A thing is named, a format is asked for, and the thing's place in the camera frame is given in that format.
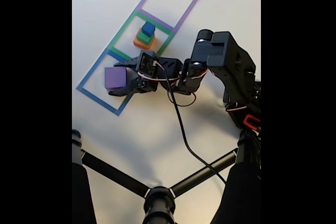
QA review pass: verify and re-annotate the blue square tape frame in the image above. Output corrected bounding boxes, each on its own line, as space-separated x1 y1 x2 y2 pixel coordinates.
76 47 148 116

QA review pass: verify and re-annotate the red clamp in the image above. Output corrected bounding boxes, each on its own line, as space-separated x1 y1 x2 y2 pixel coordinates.
241 114 261 131

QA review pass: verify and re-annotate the large orange cube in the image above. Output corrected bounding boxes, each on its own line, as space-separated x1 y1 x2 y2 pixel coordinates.
133 36 155 51

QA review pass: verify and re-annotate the gripper camera board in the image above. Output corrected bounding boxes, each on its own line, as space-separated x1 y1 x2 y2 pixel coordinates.
135 50 160 79

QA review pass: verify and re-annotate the black camera cable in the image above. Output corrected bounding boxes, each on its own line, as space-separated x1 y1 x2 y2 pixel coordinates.
156 62 227 184

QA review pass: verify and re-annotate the green square tape frame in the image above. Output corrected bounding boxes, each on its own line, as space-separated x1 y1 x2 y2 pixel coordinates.
108 10 175 74

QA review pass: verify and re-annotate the medium green cube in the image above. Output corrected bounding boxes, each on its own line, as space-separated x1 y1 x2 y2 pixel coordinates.
136 27 155 45

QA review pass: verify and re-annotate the large purple cube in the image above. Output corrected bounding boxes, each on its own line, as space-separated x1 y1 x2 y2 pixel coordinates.
104 66 128 90

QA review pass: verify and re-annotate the black tripod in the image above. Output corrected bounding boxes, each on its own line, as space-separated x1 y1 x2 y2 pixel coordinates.
72 129 261 224

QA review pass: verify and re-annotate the small blue cube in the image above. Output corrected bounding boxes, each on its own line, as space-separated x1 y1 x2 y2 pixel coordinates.
141 22 155 37

